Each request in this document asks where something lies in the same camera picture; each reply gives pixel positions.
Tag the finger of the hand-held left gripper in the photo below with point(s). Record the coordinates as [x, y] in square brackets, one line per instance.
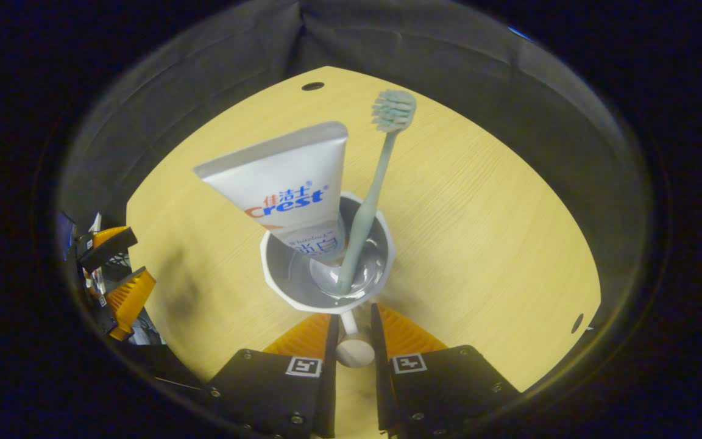
[128, 296]
[110, 247]

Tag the white toothpaste tube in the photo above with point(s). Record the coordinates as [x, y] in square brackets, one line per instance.
[284, 177]

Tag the pale green toothbrush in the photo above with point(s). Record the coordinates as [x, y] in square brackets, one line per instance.
[375, 183]

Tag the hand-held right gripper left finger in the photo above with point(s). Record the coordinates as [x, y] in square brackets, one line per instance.
[329, 378]

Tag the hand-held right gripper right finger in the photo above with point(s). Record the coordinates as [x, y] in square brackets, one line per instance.
[381, 378]

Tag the black backdrop cloth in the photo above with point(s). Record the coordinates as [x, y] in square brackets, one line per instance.
[448, 55]

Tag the wooden desktop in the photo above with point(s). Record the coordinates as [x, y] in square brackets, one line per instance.
[485, 244]

